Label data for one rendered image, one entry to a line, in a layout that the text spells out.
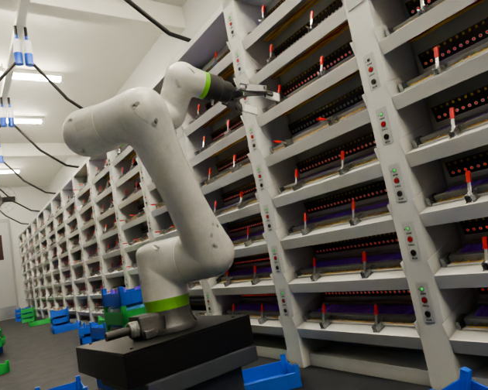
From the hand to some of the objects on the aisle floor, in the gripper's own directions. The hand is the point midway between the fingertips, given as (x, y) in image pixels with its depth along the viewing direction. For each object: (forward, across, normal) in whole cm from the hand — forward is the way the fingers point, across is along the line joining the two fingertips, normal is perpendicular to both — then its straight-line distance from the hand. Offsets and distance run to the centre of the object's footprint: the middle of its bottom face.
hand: (265, 104), depth 159 cm
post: (+50, -35, -98) cm, 115 cm away
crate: (+15, -29, -105) cm, 110 cm away
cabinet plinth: (+52, 0, -97) cm, 110 cm away
